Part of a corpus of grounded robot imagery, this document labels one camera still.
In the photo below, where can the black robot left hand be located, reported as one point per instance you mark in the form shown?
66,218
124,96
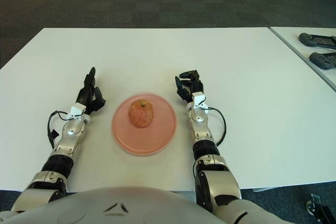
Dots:
85,95

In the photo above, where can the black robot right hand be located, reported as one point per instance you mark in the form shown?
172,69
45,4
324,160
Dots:
195,86

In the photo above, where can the red apple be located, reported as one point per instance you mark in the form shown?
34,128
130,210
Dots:
141,113

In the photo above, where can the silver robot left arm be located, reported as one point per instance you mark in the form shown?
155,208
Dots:
71,132

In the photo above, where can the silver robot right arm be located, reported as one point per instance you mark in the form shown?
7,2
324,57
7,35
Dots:
200,127

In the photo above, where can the pink round plate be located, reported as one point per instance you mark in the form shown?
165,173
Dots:
157,140

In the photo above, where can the silver robot torso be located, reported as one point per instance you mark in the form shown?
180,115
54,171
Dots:
118,208

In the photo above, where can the grey handheld controller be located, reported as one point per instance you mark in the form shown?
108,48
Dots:
323,61
313,40

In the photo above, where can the black caster wheel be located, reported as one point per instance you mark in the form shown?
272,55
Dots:
320,211

